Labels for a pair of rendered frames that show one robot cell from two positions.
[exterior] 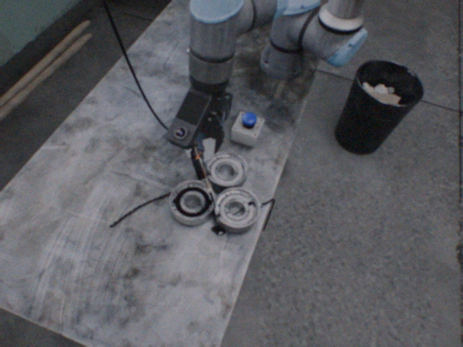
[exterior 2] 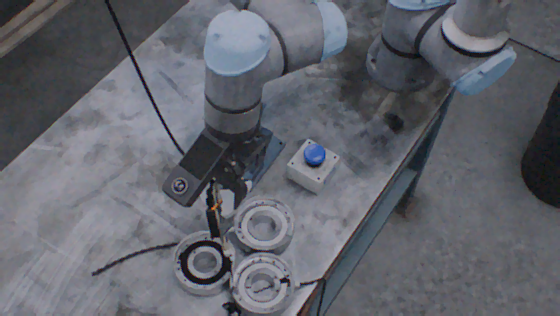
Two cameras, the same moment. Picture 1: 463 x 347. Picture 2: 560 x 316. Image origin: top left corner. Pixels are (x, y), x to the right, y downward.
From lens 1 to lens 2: 0.33 m
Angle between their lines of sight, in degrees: 9
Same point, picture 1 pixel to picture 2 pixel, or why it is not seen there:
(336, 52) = (460, 77)
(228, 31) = (244, 84)
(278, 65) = (388, 70)
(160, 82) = not seen: hidden behind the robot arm
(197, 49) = (209, 95)
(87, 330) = not seen: outside the picture
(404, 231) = not seen: outside the picture
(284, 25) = (397, 20)
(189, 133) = (190, 189)
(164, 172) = (180, 210)
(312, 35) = (431, 45)
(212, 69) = (226, 119)
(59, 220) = (32, 251)
